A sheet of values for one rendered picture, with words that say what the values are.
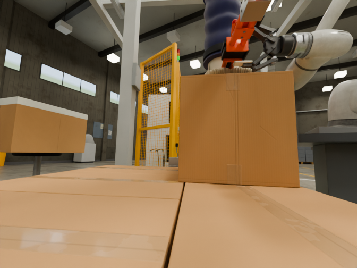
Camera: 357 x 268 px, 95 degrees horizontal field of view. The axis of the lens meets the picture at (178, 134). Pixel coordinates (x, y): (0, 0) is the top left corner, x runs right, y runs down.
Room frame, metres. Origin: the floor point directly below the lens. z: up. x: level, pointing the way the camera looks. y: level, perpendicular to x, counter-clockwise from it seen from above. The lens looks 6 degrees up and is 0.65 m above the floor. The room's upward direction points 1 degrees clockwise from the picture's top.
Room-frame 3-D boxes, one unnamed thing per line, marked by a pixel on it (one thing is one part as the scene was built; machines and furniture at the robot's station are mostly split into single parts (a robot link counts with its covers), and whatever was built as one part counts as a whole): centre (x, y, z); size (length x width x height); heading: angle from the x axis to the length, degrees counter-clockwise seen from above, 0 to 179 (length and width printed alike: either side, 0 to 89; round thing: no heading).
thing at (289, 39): (0.61, -0.38, 1.08); 0.09 x 0.07 x 0.08; 85
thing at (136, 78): (2.07, 0.57, 1.62); 0.20 x 0.05 x 0.30; 175
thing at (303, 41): (0.60, -0.45, 1.08); 0.09 x 0.06 x 0.09; 175
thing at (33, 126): (1.48, 1.25, 0.82); 0.60 x 0.40 x 0.40; 162
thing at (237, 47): (0.63, -0.22, 1.07); 0.10 x 0.08 x 0.06; 85
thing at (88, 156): (8.70, 4.89, 0.74); 0.83 x 0.68 x 1.49; 152
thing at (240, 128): (0.87, -0.24, 0.74); 0.60 x 0.40 x 0.40; 172
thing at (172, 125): (2.31, 0.35, 1.05); 0.87 x 0.10 x 2.10; 47
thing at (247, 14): (0.42, -0.21, 1.07); 0.07 x 0.07 x 0.04; 85
